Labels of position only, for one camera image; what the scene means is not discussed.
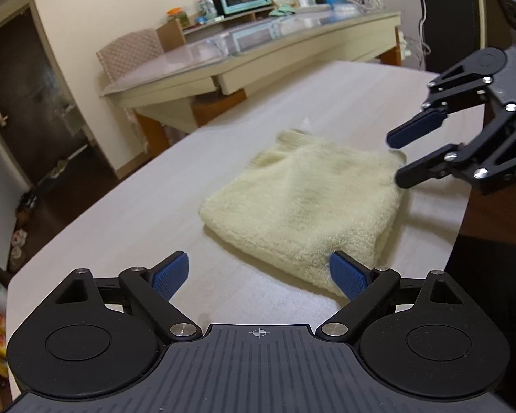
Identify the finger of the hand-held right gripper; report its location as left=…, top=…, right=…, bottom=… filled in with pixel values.
left=386, top=57, right=490, bottom=150
left=395, top=107, right=516, bottom=190

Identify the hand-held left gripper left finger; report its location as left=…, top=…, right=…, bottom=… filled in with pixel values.
left=47, top=250, right=203, bottom=345

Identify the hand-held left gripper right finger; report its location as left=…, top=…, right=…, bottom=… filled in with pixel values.
left=318, top=250, right=474, bottom=345

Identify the cream terry towel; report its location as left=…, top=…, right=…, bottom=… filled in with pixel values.
left=198, top=129, right=409, bottom=298

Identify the black tall appliance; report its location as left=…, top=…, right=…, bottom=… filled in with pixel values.
left=421, top=0, right=485, bottom=75

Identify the white power strip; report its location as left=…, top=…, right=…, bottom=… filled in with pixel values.
left=398, top=30, right=414, bottom=59

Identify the pale slipper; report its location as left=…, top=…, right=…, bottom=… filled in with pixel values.
left=47, top=159, right=70, bottom=178

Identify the black shoe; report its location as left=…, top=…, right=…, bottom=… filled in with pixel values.
left=16, top=191, right=39, bottom=226

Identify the brown wooden stool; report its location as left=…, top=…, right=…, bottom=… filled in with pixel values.
left=191, top=90, right=248, bottom=128

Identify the pale green bag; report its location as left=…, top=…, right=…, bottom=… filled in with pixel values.
left=272, top=0, right=300, bottom=17

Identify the wooden shelf riser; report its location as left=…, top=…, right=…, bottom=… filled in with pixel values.
left=183, top=6, right=277, bottom=32

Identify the patterned pink chair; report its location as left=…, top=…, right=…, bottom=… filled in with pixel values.
left=96, top=28, right=164, bottom=85

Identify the dark wooden door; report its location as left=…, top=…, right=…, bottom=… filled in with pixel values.
left=0, top=2, right=92, bottom=187

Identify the brown wooden box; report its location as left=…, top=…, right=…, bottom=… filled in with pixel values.
left=155, top=19, right=187, bottom=51

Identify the jar with orange lid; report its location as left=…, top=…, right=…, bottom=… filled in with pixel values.
left=167, top=7, right=190, bottom=27

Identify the white cable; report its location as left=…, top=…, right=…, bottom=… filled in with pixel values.
left=402, top=0, right=431, bottom=70

